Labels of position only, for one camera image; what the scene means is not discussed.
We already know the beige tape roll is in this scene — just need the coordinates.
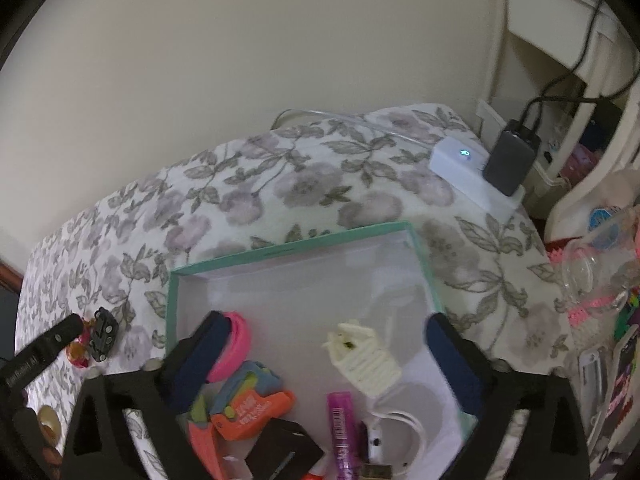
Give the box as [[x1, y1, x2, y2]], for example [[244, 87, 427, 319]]
[[37, 405, 62, 446]]

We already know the white shelf furniture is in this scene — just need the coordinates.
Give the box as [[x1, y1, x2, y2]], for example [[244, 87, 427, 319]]
[[476, 0, 639, 242]]

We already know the purple lighter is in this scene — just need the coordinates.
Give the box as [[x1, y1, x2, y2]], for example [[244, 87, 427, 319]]
[[326, 391, 360, 480]]

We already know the orange blue toy gun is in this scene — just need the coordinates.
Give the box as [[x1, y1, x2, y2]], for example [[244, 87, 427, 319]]
[[188, 361, 296, 441]]

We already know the gold patterned strip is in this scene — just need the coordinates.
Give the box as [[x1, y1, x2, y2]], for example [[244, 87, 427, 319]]
[[359, 464, 393, 480]]

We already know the white power strip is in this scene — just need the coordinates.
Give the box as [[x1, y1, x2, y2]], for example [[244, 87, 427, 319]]
[[430, 136, 525, 224]]

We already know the cream hair claw clip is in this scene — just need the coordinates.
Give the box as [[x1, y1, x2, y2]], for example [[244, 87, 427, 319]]
[[322, 320, 402, 399]]

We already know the floral grey white blanket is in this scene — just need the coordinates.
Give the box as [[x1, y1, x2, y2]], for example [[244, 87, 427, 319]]
[[15, 104, 574, 373]]

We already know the black power adapter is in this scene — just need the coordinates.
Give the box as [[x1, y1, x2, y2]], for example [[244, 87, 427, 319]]
[[245, 418, 324, 480]]

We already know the red glue bottle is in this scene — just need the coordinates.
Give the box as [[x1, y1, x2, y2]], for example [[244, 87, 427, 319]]
[[303, 460, 329, 480]]

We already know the clear plastic bottle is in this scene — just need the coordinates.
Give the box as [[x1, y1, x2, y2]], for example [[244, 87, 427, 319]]
[[560, 206, 639, 316]]

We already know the pink smartwatch band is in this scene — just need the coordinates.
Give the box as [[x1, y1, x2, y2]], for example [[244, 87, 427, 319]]
[[206, 312, 252, 384]]

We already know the black cable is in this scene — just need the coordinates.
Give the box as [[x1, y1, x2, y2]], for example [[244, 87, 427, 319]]
[[519, 0, 640, 134]]

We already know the pink round doll toy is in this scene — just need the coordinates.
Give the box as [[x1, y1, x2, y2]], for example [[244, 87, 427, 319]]
[[65, 320, 96, 370]]

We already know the grey plugged charger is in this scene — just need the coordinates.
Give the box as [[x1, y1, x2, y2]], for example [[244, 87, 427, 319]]
[[483, 119, 541, 196]]

